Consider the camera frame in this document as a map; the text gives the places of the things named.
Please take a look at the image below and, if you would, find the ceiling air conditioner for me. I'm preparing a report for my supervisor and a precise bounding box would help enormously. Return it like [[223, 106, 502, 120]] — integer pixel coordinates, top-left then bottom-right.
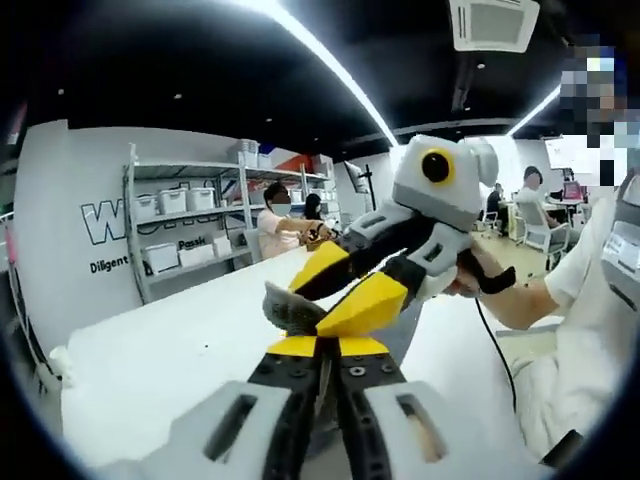
[[448, 0, 542, 54]]

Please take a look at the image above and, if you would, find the black wrist strap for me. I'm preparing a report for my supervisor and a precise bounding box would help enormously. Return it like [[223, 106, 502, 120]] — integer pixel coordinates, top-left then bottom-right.
[[473, 266, 517, 297]]

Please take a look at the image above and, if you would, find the short ceiling light strip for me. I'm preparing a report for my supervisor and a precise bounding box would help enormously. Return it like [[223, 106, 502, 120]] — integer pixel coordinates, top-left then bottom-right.
[[506, 82, 565, 137]]

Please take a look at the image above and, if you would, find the black monitor on stand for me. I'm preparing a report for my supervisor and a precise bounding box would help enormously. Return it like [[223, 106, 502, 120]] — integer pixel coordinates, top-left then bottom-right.
[[344, 160, 377, 214]]

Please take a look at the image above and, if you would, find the pink hanging item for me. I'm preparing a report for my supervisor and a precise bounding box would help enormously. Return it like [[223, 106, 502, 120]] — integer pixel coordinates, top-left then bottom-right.
[[2, 212, 21, 269]]

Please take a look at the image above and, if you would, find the group of white storage boxes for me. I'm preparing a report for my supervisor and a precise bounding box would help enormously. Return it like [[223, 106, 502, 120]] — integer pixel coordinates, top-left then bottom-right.
[[134, 139, 334, 274]]

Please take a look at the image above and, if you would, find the grey metal shelf rack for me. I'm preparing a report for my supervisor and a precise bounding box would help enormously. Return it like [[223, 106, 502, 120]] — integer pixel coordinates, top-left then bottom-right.
[[122, 141, 347, 305]]

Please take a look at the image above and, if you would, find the grey white chest device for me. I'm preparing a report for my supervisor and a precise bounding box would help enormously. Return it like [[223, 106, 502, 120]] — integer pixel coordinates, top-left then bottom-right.
[[597, 167, 640, 326]]

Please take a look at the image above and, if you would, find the long ceiling light strip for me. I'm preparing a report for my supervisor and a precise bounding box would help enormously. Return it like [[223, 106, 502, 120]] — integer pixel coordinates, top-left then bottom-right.
[[272, 0, 397, 147]]

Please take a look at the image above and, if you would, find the white office chair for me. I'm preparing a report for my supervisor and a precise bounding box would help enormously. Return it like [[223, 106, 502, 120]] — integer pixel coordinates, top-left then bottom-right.
[[514, 199, 572, 254]]

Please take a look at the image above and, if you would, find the person's right hand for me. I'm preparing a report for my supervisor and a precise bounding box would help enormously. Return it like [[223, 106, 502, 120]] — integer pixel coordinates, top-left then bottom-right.
[[447, 247, 501, 301]]

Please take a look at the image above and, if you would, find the white paper cup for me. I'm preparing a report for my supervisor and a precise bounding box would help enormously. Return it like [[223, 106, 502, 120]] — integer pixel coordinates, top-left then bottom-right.
[[49, 344, 77, 387]]

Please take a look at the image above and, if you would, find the grey towel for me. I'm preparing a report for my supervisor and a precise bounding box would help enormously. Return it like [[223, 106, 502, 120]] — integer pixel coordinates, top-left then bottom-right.
[[263, 281, 424, 461]]

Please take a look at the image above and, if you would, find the person's torso white shirt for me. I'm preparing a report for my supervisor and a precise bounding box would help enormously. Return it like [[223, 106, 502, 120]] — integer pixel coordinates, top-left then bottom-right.
[[494, 197, 640, 464]]

